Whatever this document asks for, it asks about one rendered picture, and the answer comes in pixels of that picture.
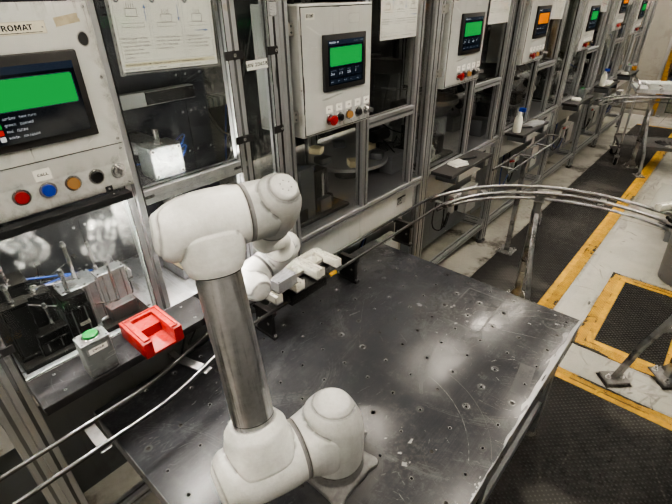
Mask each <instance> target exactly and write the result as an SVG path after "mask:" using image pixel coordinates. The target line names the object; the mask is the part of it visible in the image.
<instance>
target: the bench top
mask: <svg viewBox="0 0 672 504"><path fill-rule="evenodd" d="M359 259H360V260H359V263H357V279H358V280H359V283H357V284H355V283H352V282H350V281H348V280H346V279H344V278H342V277H340V276H338V275H337V273H339V272H337V273H336V274H335V275H333V276H332V277H329V278H328V279H327V284H326V285H325V286H323V287H321V288H320V289H318V290H317V291H315V292H314V293H312V294H311V295H309V296H308V297H306V298H304V299H303V300H301V301H300V302H298V303H297V304H295V305H294V306H291V305H289V304H287V305H285V306H284V307H282V308H281V309H279V310H278V311H276V315H277V316H275V317H274V319H275V329H276V334H277V335H278V336H279V338H278V339H276V340H275V341H274V340H273V339H271V338H270V337H268V336H267V335H265V334H264V333H262V332H261V331H259V330H258V329H256V328H255V331H256V335H257V340H258V344H259V348H260V353H261V357H262V362H263V366H264V370H265V375H266V379H267V384H268V388H269V392H270V397H271V401H272V406H273V407H275V408H276V409H278V410H280V411H281V412H282V413H283V414H284V415H285V418H286V420H287V419H289V418H290V417H291V416H292V415H294V414H295V413H296V412H297V411H298V410H299V409H301V408H302V407H303V406H304V405H305V402H306V401H307V400H308V399H309V398H310V397H311V396H312V395H313V394H315V393H316V392H317V391H319V390H321V389H324V388H331V387H332V388H339V389H342V390H344V391H345V392H346V393H348V395H349V396H350V397H351V398H352V399H353V400H354V402H355V403H356V405H357V406H358V408H359V409H360V411H361V414H362V418H363V423H364V430H366V431H365V432H367V435H366V437H365V439H364V449H363V450H364V451H365V452H367V453H368V454H371V455H373V456H375V457H376V458H377V459H378V466H377V467H376V468H375V469H373V470H372V471H370V472H369V473H368V474H367V475H366V477H365V478H364V479H363V480H362V481H361V482H360V484H359V485H358V486H357V487H356V488H355V489H354V491H353V492H352V493H351V494H350V495H349V496H348V498H347V499H346V501H345V503H344V504H472V503H473V501H474V500H475V498H476V497H477V495H478V493H479V492H480V490H481V488H482V487H483V485H484V483H485V481H486V480H487V478H488V477H489V475H490V473H491V472H492V470H493V469H494V467H495V465H496V464H497V462H498V460H499V459H500V457H501V455H502V454H503V452H504V451H505V449H506V447H507V445H508V444H509V442H510V440H511V439H512V437H513V436H514V434H515V432H516V431H517V429H518V427H519V426H520V424H521V423H522V421H523V419H524V418H525V416H526V414H527V413H528V411H529V410H530V408H531V406H532V405H533V403H534V401H535V400H536V398H537V396H538V395H539V393H540V391H541V390H542V388H543V387H544V385H545V383H546V382H547V380H548V378H549V377H550V375H551V373H552V372H553V370H554V368H555V367H556V365H557V364H558V362H559V360H560V359H561V357H562V355H563V354H564V352H565V350H566V349H567V347H568V346H569V344H570V342H571V341H572V339H573V337H574V336H575V334H576V332H577V331H578V329H579V327H580V326H581V324H582V321H581V320H578V319H576V318H573V317H571V316H568V315H565V314H563V313H560V312H558V311H555V310H553V309H550V308H547V307H545V306H542V305H539V304H537V303H535V302H532V301H529V300H527V299H524V298H522V297H519V296H516V295H514V294H511V293H509V292H506V291H504V290H501V289H499V288H496V287H493V286H491V285H488V284H486V283H483V282H480V281H477V280H475V279H473V278H470V277H468V276H465V275H463V274H460V273H457V272H455V271H452V270H450V269H447V268H445V267H442V266H439V265H437V264H434V263H432V262H429V261H427V260H424V259H421V258H419V257H416V256H414V255H411V254H409V253H406V252H404V251H401V250H398V249H396V248H393V247H391V246H388V245H386V244H381V245H379V246H378V247H376V248H375V249H373V250H372V251H370V252H369V253H367V254H365V255H364V256H362V257H361V258H359ZM446 273H448V274H449V275H448V276H447V275H446ZM443 303H446V304H447V305H446V306H444V305H443ZM503 311H504V312H506V314H502V312H503ZM416 329H419V330H420V331H419V332H417V331H416ZM209 366H210V367H212V369H211V370H210V371H209V372H208V373H207V374H204V373H201V374H200V375H199V376H198V377H197V378H196V379H195V380H194V381H193V382H192V383H191V384H190V385H189V386H188V387H186V388H185V389H184V390H183V391H182V392H181V393H180V394H179V395H177V396H176V397H175V398H174V399H173V400H171V401H170V402H169V403H168V404H167V405H165V406H164V407H163V408H161V409H160V410H159V411H157V412H156V413H155V414H153V415H152V416H150V417H149V418H147V419H146V420H144V421H143V422H142V423H140V424H139V425H137V426H136V427H134V428H133V429H131V430H130V431H128V432H127V433H125V434H124V435H122V436H121V437H119V438H118V439H116V440H115V441H116V442H117V443H118V445H119V446H120V447H121V448H122V450H123V451H124V452H125V453H126V454H127V456H128V457H129V458H130V459H131V461H132V462H133V463H134V464H135V466H136V467H137V468H138V469H139V471H140V472H141V473H142V474H143V475H144V477H145V478H146V479H147V480H148V482H149V483H150V484H151V485H152V487H153V488H154V489H155V490H156V492H157V493H158V494H159V495H160V496H161V498H162V499H163V500H164V501H165V503H166V504H222V502H221V499H220V497H219V495H218V492H217V490H216V487H215V485H214V482H213V480H212V477H211V474H210V468H211V465H212V460H213V458H214V456H215V454H216V452H217V451H218V450H220V449H221V448H223V443H224V431H225V429H226V427H227V425H228V423H229V422H230V420H231V417H230V413H229V409H228V405H227V401H226V397H225V394H224V390H223V386H222V382H221V378H220V374H219V370H218V366H217V363H216V359H215V360H214V361H213V362H212V363H211V364H210V365H209ZM196 372H197V370H194V369H192V368H190V367H187V366H185V365H182V364H180V363H177V364H176V365H175V366H174V367H173V368H172V369H171V370H169V371H168V372H167V373H166V374H165V375H164V376H162V377H161V378H160V379H159V380H157V381H156V382H155V383H154V384H152V385H151V386H150V387H148V388H147V389H146V390H144V391H143V392H142V393H140V394H139V395H137V396H136V397H134V398H133V399H131V400H130V401H128V402H127V403H125V404H123V405H122V406H120V407H119V408H117V409H115V410H114V411H112V412H111V413H109V414H107V415H106V416H104V417H103V418H101V419H100V420H99V421H100V422H101V424H102V425H103V426H104V427H105V429H106V430H107V431H108V432H109V433H110V435H111V436H113V435H115V434H116V433H118V432H119V431H121V430H122V429H124V428H125V427H127V426H128V425H130V424H131V423H133V422H134V421H136V420H137V419H139V418H140V417H142V416H143V415H145V414H146V413H148V412H149V411H151V410H152V409H153V408H155V407H156V406H158V405H159V404H160V403H162V402H163V401H164V400H165V399H167V398H168V397H169V396H170V395H172V394H173V393H174V392H175V391H176V390H177V389H179V388H180V387H181V386H182V385H183V384H184V383H185V382H186V381H188V380H189V379H190V378H191V377H192V376H193V375H194V374H195V373H196ZM264 504H331V503H330V502H329V500H328V499H327V498H325V497H324V496H323V495H322V494H321V493H320V492H319V491H318V490H316V489H315V488H314V487H313V486H312V485H311V484H310V483H308V482H307V481H306V482H304V483H303V484H301V485H300V486H298V487H297V488H295V489H293V490H291V491H290V492H288V493H286V494H284V495H282V496H280V497H278V498H276V499H274V500H272V501H269V502H267V503H264Z"/></svg>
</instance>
